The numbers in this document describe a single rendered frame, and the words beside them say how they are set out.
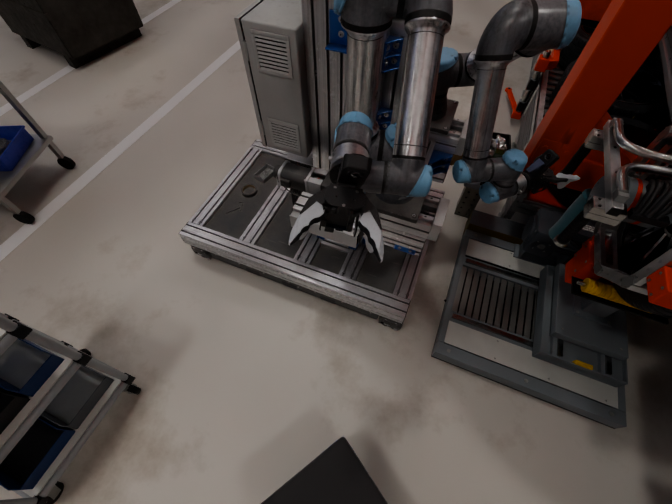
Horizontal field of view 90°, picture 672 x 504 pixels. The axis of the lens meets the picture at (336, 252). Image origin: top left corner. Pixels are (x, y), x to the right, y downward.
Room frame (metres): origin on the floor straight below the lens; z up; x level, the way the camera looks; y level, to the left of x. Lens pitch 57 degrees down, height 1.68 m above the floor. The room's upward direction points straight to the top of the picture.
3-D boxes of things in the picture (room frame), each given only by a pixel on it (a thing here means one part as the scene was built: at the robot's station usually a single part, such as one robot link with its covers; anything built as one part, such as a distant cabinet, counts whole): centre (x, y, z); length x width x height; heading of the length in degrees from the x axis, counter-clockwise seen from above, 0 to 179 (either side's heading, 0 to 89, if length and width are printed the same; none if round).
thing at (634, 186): (0.74, -0.98, 0.85); 0.21 x 0.14 x 0.14; 67
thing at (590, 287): (0.57, -1.09, 0.51); 0.29 x 0.06 x 0.06; 67
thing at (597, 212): (0.64, -0.79, 0.93); 0.09 x 0.05 x 0.05; 67
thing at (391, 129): (0.83, -0.20, 0.98); 0.13 x 0.12 x 0.14; 82
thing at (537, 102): (2.39, -1.51, 0.28); 2.47 x 0.09 x 0.22; 157
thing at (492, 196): (0.83, -0.57, 0.81); 0.11 x 0.08 x 0.09; 113
